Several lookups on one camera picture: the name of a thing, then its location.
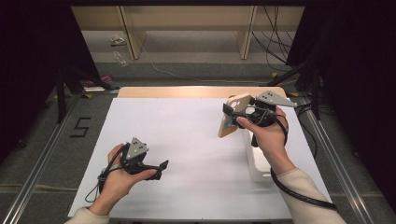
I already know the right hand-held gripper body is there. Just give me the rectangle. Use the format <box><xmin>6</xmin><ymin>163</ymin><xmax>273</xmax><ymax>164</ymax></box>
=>
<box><xmin>246</xmin><ymin>90</ymin><xmax>298</xmax><ymax>128</ymax></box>

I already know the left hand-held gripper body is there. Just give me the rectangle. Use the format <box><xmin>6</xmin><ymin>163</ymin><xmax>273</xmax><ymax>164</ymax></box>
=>
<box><xmin>120</xmin><ymin>136</ymin><xmax>161</xmax><ymax>175</ymax></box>

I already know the wooden block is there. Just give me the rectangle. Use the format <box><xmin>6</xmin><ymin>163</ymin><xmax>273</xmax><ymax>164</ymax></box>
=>
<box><xmin>217</xmin><ymin>92</ymin><xmax>255</xmax><ymax>139</ymax></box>

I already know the white plastic storage box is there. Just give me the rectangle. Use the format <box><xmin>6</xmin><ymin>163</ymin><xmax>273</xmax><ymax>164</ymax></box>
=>
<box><xmin>242</xmin><ymin>127</ymin><xmax>281</xmax><ymax>183</ymax></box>

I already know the person's right hand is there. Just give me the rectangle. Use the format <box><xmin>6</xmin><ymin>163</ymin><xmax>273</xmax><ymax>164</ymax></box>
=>
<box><xmin>235</xmin><ymin>105</ymin><xmax>295</xmax><ymax>175</ymax></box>

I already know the person's left hand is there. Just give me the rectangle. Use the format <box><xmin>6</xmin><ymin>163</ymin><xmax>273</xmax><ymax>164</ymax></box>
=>
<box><xmin>97</xmin><ymin>143</ymin><xmax>158</xmax><ymax>202</ymax></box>

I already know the white table cover sheet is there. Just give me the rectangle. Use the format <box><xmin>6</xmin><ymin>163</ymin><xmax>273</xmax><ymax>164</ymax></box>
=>
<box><xmin>67</xmin><ymin>97</ymin><xmax>332</xmax><ymax>220</ymax></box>

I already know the black metal stand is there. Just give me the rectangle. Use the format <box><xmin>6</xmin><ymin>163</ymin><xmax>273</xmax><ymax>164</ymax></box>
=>
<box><xmin>55</xmin><ymin>62</ymin><xmax>120</xmax><ymax>124</ymax></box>
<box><xmin>267</xmin><ymin>62</ymin><xmax>321</xmax><ymax>120</ymax></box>

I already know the pink packet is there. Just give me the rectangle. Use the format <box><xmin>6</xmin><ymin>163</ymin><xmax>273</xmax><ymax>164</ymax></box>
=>
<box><xmin>86</xmin><ymin>74</ymin><xmax>114</xmax><ymax>88</ymax></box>

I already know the dark curtain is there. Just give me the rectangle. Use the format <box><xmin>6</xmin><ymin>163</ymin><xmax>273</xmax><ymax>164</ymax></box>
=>
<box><xmin>286</xmin><ymin>0</ymin><xmax>396</xmax><ymax>203</ymax></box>
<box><xmin>0</xmin><ymin>0</ymin><xmax>102</xmax><ymax>162</ymax></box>

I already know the clear plastic bottle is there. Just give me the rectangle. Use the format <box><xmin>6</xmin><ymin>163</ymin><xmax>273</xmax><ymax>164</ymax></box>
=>
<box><xmin>112</xmin><ymin>50</ymin><xmax>129</xmax><ymax>68</ymax></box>

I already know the light wooden desk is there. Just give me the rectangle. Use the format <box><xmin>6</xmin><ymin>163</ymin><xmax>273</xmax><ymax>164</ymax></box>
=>
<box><xmin>71</xmin><ymin>6</ymin><xmax>305</xmax><ymax>61</ymax></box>

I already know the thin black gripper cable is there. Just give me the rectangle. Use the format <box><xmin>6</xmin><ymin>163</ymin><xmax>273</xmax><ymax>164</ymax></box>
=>
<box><xmin>84</xmin><ymin>144</ymin><xmax>130</xmax><ymax>203</ymax></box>

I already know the bundle of black cables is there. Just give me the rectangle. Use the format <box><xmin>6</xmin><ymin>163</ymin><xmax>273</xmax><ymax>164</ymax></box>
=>
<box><xmin>251</xmin><ymin>6</ymin><xmax>300</xmax><ymax>73</ymax></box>

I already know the thick black gripper cable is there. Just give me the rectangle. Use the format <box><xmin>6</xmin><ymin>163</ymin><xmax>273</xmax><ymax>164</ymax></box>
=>
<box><xmin>270</xmin><ymin>167</ymin><xmax>339</xmax><ymax>212</ymax></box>

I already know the metal floor rail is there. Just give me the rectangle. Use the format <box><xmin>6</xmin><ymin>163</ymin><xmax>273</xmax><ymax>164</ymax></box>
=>
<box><xmin>0</xmin><ymin>96</ymin><xmax>82</xmax><ymax>224</ymax></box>
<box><xmin>298</xmin><ymin>96</ymin><xmax>375</xmax><ymax>224</ymax></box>

